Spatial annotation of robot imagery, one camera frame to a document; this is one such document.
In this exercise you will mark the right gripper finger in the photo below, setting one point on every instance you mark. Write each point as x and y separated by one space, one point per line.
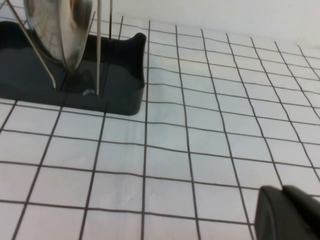
287 217

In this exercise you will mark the stainless steel lid black knob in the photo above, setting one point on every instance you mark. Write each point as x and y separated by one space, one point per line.
55 30

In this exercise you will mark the white black grid tablecloth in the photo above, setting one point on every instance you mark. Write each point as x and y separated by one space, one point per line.
175 150

